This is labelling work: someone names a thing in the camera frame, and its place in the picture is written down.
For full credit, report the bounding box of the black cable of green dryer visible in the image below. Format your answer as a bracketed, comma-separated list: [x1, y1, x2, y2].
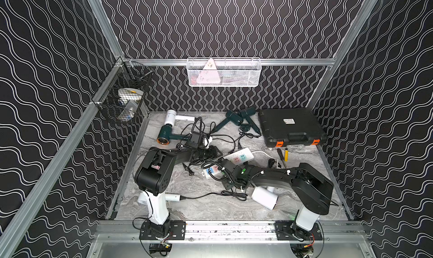
[202, 121, 237, 154]

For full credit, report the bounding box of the white multicolour power strip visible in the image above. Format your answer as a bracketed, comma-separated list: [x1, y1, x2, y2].
[201, 148, 254, 179]

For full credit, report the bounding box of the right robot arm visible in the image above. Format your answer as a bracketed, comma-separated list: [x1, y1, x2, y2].
[218, 159, 334, 232]

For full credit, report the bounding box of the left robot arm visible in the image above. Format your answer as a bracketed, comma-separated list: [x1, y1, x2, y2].
[134, 132, 223, 226]

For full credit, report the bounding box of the white hair dryer front right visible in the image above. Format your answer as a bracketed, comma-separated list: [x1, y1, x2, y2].
[251, 186, 279, 210]

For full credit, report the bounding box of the large green orange hair dryer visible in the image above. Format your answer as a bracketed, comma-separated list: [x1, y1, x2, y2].
[156, 124, 191, 145]

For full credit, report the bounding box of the dark green hair dryer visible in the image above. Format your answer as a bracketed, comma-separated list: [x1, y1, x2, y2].
[238, 107, 262, 136]
[210, 110, 244, 134]

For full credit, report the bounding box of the small white hair dryer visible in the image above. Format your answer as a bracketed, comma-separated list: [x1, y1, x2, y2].
[164, 110, 196, 127]

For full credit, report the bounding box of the white hair dryer front left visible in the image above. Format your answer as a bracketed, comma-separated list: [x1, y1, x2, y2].
[137, 191, 180, 205]

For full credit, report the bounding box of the black plastic tool case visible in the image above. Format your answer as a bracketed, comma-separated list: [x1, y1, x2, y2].
[258, 108, 328, 148]

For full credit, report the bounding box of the pink triangle card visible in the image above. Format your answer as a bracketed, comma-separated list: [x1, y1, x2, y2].
[196, 58, 221, 86]

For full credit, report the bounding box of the white bottle in mesh basket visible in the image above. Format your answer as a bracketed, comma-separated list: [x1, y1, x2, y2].
[117, 98, 138, 122]

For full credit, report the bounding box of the black cable large green dryer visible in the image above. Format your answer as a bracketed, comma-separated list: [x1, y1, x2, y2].
[184, 117, 213, 149]

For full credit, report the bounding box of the white power strip cable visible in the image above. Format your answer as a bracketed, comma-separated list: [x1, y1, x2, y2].
[251, 150, 281, 164]

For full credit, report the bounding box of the black handle screwdriver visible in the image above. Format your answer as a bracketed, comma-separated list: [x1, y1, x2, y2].
[277, 147, 287, 168]

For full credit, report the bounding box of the yellow handle screwdriver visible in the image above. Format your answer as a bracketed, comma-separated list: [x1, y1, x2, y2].
[284, 150, 289, 162]

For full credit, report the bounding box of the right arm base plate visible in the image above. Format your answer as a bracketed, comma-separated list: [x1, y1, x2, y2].
[274, 220, 324, 243]

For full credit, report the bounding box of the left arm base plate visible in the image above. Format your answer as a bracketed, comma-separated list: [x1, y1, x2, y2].
[139, 219, 186, 241]

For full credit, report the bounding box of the clear wall basket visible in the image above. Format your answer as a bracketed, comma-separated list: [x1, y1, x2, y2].
[186, 58, 262, 87]

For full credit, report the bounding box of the black wire mesh basket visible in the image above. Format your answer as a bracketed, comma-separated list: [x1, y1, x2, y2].
[97, 62, 155, 124]

